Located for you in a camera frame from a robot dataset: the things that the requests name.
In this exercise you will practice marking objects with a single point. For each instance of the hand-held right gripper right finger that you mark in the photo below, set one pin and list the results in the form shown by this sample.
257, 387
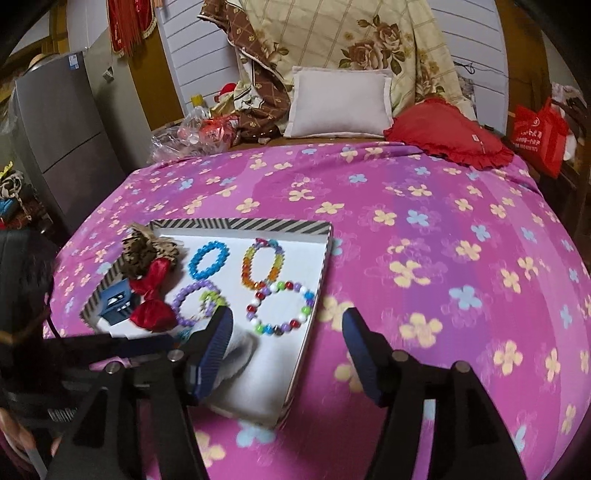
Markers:
364, 360

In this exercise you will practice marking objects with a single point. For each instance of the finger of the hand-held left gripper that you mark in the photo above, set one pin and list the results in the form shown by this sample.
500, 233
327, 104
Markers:
147, 346

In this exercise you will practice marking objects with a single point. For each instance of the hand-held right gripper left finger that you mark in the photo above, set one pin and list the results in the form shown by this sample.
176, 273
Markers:
214, 350

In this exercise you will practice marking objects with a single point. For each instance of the red satin hair bow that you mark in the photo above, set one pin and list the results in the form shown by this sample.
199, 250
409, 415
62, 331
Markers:
152, 314

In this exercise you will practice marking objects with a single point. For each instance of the lime green fuzzy scrunchie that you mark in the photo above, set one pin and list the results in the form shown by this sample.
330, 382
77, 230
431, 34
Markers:
213, 302

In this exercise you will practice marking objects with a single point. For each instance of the leopard print hair bow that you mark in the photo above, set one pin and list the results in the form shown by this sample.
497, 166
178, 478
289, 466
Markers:
138, 251

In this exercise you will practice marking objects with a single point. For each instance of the striped cardboard box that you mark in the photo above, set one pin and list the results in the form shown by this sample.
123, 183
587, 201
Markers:
300, 258

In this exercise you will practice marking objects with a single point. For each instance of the blue hair claw clip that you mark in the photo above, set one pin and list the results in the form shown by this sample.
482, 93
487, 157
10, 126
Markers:
115, 314

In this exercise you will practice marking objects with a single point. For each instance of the pink floral bedsheet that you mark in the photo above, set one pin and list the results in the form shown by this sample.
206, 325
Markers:
415, 258

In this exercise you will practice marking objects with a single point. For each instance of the grey cabinet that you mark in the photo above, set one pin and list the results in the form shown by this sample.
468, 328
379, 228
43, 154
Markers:
69, 138

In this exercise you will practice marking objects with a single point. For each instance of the clear plastic bag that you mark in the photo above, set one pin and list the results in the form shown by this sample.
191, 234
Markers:
203, 134

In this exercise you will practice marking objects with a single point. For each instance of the red ruffled cushion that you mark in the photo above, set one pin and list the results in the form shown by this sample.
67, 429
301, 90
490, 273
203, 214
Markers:
443, 129

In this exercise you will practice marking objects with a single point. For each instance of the yellow bottle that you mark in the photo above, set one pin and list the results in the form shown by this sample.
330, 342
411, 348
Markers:
197, 100

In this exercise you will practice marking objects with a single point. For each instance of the small beige pillow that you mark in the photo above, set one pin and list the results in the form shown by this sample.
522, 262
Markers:
339, 104

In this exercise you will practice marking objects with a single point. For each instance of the red plush toy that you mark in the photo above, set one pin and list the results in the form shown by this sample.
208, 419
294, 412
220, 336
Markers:
226, 90

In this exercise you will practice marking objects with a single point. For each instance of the white slatted headboard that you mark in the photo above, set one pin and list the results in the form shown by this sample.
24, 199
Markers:
184, 60

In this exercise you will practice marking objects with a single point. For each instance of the red shopping bag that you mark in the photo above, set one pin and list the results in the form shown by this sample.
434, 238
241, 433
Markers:
538, 138

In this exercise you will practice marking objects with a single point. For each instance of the red tasselled hanging cloth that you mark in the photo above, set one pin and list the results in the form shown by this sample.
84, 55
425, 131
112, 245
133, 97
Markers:
129, 23

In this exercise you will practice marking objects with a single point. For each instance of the floral patterned quilt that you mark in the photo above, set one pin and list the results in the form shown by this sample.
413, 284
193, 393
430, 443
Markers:
346, 32

